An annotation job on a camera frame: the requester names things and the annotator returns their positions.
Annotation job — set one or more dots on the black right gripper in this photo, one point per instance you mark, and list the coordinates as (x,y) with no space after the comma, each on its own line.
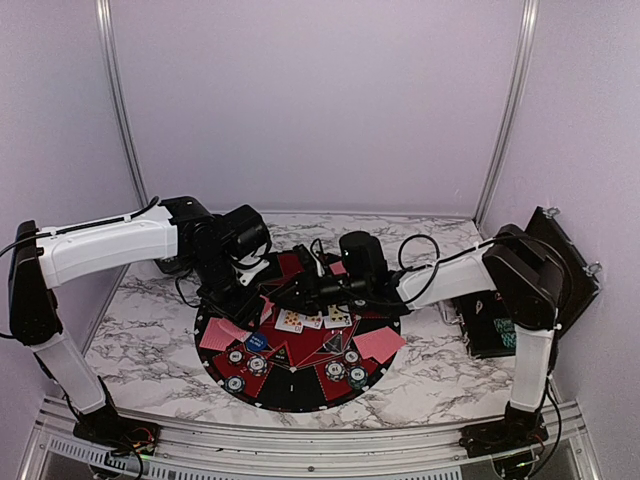
(309,300)

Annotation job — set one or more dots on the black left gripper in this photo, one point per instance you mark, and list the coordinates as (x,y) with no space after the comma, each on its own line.
(241,310)

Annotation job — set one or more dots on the five of hearts card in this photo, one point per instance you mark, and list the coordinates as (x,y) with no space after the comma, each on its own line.
(315,322)

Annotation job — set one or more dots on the face up playing card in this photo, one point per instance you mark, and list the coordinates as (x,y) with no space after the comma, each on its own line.
(337,318)

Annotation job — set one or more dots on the ten of hearts card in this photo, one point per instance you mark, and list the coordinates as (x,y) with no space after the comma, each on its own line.
(289,321)

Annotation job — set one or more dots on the red playing card deck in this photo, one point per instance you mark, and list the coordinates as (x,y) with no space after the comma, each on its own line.
(267,310)

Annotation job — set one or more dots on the blue small blind button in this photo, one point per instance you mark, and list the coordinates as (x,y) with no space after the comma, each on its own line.
(257,342)

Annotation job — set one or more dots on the red brown poker chip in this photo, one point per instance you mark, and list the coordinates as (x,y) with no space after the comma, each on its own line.
(352,357)
(235,357)

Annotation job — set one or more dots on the single red playing card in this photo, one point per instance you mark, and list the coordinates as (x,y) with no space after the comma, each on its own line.
(216,336)

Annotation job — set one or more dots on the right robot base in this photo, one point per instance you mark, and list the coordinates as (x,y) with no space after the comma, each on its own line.
(503,435)

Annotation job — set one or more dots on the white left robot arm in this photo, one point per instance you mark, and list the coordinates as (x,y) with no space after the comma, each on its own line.
(55,273)

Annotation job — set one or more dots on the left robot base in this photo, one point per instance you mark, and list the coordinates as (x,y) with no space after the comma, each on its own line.
(123,434)

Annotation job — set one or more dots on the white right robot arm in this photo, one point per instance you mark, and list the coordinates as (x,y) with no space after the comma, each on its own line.
(465,273)

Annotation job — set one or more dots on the clear round dealer button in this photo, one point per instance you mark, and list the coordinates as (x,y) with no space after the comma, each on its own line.
(335,345)

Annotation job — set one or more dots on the round red black poker mat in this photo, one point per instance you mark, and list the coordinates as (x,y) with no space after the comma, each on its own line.
(295,381)

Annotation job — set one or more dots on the black poker chip case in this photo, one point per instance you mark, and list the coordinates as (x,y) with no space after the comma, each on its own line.
(542,282)

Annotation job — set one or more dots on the aluminium front rail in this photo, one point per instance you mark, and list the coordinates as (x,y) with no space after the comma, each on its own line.
(203,450)

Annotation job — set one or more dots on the left aluminium frame post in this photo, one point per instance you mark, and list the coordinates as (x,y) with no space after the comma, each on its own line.
(108,44)

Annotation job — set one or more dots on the aluminium frame post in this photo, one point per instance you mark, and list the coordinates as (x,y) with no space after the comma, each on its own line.
(108,44)
(515,92)

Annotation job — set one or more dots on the right aluminium frame post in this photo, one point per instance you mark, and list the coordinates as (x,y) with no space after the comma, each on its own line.
(515,92)

